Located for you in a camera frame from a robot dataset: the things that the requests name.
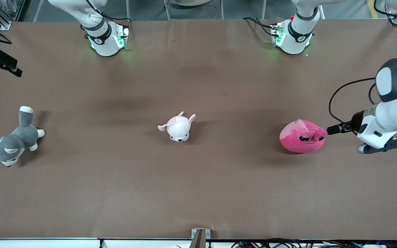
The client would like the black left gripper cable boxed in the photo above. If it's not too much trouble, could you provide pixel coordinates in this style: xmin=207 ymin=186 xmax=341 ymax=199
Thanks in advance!
xmin=328 ymin=77 xmax=379 ymax=126

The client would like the metal chair frame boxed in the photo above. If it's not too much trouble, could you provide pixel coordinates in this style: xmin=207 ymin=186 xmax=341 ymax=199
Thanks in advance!
xmin=164 ymin=0 xmax=224 ymax=20

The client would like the black left arm base cable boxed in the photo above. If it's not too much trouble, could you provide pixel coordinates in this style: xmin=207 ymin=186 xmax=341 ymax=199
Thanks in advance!
xmin=242 ymin=17 xmax=276 ymax=37

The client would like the light pink plush pig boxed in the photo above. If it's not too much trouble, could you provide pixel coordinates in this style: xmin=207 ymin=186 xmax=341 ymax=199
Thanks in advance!
xmin=157 ymin=111 xmax=196 ymax=142

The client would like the grey metal edge bracket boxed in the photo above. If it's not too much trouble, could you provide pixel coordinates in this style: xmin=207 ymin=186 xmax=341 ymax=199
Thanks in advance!
xmin=191 ymin=228 xmax=211 ymax=248

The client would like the round hot pink plush toy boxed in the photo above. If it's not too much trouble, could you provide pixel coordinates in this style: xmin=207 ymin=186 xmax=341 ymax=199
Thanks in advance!
xmin=279 ymin=119 xmax=326 ymax=154

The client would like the brown table cover sheet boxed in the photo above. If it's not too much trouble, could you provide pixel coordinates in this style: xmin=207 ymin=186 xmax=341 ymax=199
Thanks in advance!
xmin=0 ymin=18 xmax=397 ymax=241

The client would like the grey husky plush toy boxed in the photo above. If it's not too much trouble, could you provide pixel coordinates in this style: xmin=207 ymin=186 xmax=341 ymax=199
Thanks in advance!
xmin=0 ymin=106 xmax=46 ymax=167

